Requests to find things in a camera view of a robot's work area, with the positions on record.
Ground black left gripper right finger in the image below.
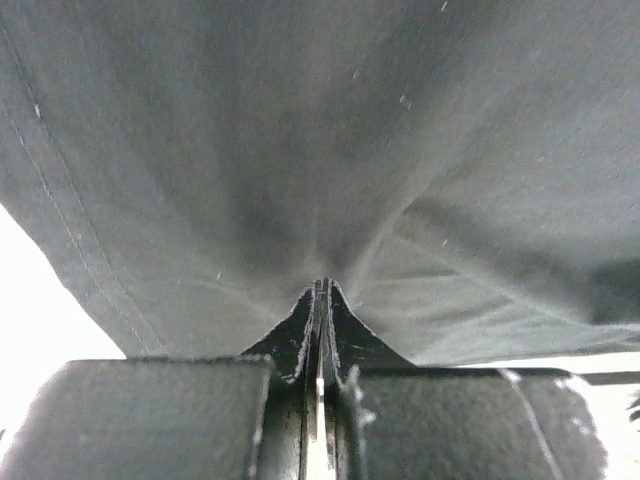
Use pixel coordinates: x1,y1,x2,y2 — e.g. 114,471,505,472
322,278,415,479

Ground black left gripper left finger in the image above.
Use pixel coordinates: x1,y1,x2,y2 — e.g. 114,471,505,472
243,281,320,479

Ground black t shirt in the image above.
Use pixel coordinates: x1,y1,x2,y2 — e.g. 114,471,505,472
1,1,639,364

